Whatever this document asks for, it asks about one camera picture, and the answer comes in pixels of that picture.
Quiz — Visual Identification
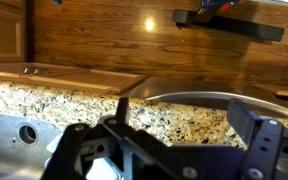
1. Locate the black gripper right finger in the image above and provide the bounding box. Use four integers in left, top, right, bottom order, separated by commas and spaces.
227, 98, 288, 180

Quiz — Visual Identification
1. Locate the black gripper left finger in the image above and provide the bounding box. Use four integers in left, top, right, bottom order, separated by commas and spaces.
42, 97, 198, 180

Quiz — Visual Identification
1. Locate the wooden drawer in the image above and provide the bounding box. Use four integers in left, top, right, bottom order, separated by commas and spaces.
0, 62, 147, 95

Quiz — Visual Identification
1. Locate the stainless steel sink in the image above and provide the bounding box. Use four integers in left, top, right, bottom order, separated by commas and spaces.
0, 111, 65, 180

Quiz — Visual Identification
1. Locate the wooden cabinet door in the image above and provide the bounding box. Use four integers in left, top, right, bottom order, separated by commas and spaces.
0, 0, 27, 64

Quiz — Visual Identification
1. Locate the blue red clamp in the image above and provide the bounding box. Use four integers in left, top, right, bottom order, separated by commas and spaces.
199, 0, 241, 13

